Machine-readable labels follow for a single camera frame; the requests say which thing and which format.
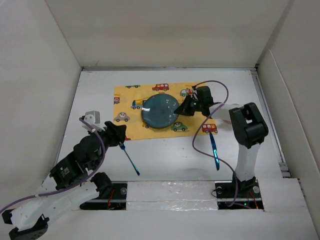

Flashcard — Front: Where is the yellow car print cloth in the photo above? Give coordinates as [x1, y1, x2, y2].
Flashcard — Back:
[113, 82, 218, 140]

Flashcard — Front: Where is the purple cable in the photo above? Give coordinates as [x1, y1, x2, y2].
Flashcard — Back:
[191, 79, 239, 208]
[0, 116, 106, 215]

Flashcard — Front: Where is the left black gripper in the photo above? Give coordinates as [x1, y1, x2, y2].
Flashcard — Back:
[89, 120, 126, 170]

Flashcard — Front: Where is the teal ceramic plate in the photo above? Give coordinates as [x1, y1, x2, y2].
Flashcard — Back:
[141, 93, 180, 129]

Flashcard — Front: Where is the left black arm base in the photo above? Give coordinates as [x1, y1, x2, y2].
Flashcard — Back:
[79, 172, 128, 211]

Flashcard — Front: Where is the blue metal knife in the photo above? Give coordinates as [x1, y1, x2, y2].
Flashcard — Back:
[209, 132, 220, 171]

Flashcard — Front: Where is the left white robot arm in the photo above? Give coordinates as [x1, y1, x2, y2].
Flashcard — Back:
[0, 121, 127, 240]

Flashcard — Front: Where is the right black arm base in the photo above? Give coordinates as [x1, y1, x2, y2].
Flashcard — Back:
[211, 180, 264, 210]

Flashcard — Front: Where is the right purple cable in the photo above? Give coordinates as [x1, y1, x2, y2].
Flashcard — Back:
[191, 79, 239, 208]

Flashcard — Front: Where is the blue metal fork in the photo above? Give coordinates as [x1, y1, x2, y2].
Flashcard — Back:
[119, 142, 140, 176]

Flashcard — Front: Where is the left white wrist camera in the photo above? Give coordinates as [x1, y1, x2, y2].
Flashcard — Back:
[79, 110, 105, 133]

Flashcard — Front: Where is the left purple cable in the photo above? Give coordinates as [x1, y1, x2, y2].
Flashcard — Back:
[0, 116, 106, 215]

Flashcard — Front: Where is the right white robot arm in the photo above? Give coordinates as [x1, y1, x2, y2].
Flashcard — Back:
[174, 86, 269, 197]

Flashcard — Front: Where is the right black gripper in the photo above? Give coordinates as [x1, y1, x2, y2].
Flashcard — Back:
[174, 93, 204, 116]

